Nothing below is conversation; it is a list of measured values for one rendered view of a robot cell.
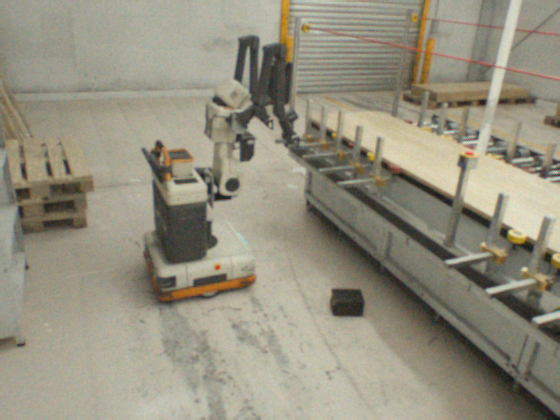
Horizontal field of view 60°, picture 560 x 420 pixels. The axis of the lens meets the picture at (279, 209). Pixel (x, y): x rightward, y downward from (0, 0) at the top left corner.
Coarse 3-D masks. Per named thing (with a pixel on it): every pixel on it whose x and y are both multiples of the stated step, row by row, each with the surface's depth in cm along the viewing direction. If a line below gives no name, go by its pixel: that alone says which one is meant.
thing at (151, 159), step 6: (144, 150) 306; (150, 156) 296; (156, 156) 318; (150, 162) 292; (156, 162) 303; (156, 168) 295; (162, 168) 292; (168, 168) 293; (156, 174) 296; (162, 180) 299
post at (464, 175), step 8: (464, 176) 247; (464, 184) 249; (456, 192) 253; (464, 192) 252; (456, 200) 254; (456, 208) 254; (456, 216) 256; (448, 224) 261; (456, 224) 259; (448, 232) 262; (456, 232) 261; (448, 240) 263
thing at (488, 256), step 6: (486, 252) 235; (504, 252) 237; (510, 252) 238; (516, 252) 240; (462, 258) 229; (468, 258) 229; (474, 258) 229; (480, 258) 231; (486, 258) 233; (492, 258) 235; (444, 264) 226; (450, 264) 224; (456, 264) 225; (462, 264) 227; (468, 264) 229
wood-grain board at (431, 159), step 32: (352, 128) 402; (384, 128) 408; (416, 128) 414; (384, 160) 336; (416, 160) 334; (448, 160) 338; (480, 160) 342; (448, 192) 283; (480, 192) 286; (512, 192) 289; (544, 192) 292; (512, 224) 247
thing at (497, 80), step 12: (516, 0) 317; (516, 12) 321; (504, 36) 329; (504, 48) 330; (504, 60) 333; (492, 84) 342; (492, 96) 343; (492, 108) 347; (492, 120) 351; (480, 132) 357; (480, 144) 359
